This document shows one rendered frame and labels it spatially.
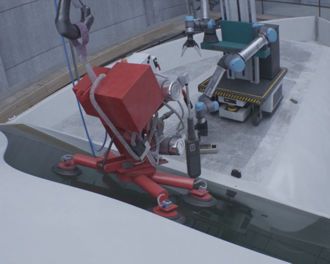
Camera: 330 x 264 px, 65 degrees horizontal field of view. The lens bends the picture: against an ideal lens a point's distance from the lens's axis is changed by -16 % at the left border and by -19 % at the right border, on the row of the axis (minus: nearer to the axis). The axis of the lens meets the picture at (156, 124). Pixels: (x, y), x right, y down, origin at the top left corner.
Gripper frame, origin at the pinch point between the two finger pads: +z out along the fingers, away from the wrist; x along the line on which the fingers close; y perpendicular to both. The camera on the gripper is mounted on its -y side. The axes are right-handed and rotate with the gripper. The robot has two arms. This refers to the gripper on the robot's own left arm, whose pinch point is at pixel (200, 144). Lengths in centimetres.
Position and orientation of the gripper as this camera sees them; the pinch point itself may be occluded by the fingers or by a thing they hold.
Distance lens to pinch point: 252.0
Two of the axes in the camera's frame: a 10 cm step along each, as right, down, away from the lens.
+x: 1.5, -5.0, 8.5
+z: 1.3, 8.7, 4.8
